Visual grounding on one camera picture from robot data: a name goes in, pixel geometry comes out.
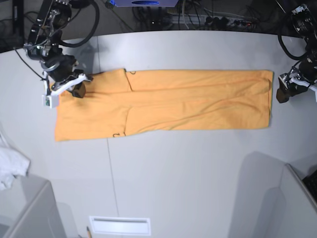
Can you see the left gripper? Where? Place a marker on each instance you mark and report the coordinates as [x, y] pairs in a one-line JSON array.
[[307, 68]]

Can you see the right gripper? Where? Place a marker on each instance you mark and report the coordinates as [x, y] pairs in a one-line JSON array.
[[60, 68]]

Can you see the orange T-shirt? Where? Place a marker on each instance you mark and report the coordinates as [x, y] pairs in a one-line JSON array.
[[121, 103]]

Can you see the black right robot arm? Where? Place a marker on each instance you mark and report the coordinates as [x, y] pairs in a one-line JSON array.
[[44, 44]]

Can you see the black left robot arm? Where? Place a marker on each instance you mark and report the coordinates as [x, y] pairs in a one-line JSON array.
[[303, 17]]

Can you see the black keyboard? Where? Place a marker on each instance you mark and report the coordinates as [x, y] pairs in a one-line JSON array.
[[311, 184]]

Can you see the purple box with blue oval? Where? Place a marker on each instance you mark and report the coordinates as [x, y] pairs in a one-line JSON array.
[[150, 3]]

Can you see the white crumpled cloth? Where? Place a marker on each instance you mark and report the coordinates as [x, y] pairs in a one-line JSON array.
[[13, 164]]

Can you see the grey bin right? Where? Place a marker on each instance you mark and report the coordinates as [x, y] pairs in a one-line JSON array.
[[288, 210]]

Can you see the grey bin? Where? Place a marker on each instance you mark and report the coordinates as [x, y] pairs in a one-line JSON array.
[[288, 210], [29, 210]]

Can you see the grey bin left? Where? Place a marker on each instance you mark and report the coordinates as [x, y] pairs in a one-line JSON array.
[[29, 210]]

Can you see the pencil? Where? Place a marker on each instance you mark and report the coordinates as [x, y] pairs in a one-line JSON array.
[[88, 232]]

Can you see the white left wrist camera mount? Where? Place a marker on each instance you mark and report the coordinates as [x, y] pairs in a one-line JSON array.
[[298, 84]]

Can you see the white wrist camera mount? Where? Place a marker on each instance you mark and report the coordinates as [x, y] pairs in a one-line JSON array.
[[298, 84], [51, 96]]

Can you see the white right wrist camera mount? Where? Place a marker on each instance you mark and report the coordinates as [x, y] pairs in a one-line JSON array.
[[51, 96]]

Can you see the power strip with cables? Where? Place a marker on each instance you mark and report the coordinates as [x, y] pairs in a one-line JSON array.
[[205, 22]]

